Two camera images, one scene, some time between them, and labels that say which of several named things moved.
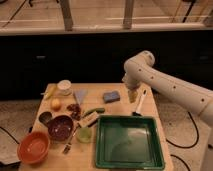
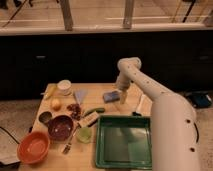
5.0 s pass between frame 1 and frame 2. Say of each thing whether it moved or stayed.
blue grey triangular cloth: stayed
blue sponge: stayed
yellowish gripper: moved
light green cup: stayed
